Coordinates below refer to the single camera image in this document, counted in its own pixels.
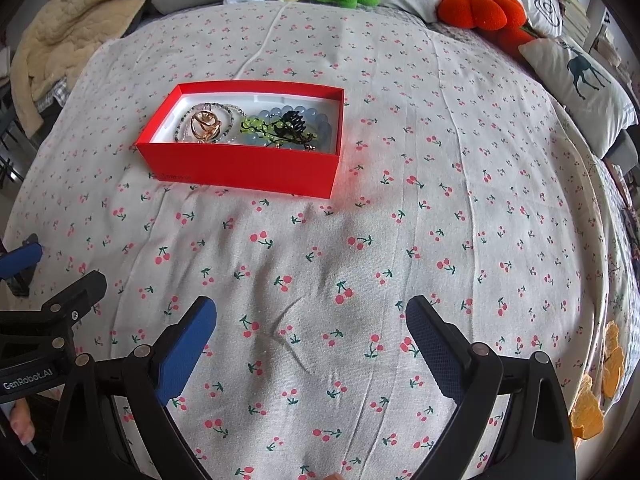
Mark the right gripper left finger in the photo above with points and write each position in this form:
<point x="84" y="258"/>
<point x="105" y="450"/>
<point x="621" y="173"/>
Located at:
<point x="89" y="439"/>

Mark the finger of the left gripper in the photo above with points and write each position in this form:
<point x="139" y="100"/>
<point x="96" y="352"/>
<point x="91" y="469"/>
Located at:
<point x="77" y="300"/>
<point x="18" y="266"/>

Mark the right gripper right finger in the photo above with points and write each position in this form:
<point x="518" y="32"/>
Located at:
<point x="534" y="441"/>

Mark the gold bangle rings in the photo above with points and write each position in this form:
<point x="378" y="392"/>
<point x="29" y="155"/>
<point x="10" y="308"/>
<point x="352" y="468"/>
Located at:
<point x="205" y="124"/>

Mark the black hair claw clip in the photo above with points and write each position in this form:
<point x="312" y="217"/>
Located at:
<point x="290" y="127"/>

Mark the red jewelry box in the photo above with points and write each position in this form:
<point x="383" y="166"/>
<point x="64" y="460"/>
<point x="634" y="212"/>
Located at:
<point x="235" y="165"/>

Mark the left hand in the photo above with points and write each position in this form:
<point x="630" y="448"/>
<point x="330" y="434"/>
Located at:
<point x="21" y="421"/>

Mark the orange leaf pattern cloth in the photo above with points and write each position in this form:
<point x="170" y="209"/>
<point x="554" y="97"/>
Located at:
<point x="586" y="416"/>

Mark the beige fleece blanket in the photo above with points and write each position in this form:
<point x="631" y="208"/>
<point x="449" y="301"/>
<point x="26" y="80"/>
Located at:
<point x="57" y="44"/>

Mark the cherry print bedsheet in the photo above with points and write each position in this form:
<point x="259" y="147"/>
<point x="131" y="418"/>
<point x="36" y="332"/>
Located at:
<point x="462" y="179"/>

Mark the deer print pillow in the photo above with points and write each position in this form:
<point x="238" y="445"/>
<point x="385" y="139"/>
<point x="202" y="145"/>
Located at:
<point x="595" y="100"/>

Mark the orange pumpkin plush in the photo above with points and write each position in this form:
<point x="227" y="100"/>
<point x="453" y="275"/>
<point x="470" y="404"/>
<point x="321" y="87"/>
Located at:
<point x="502" y="22"/>

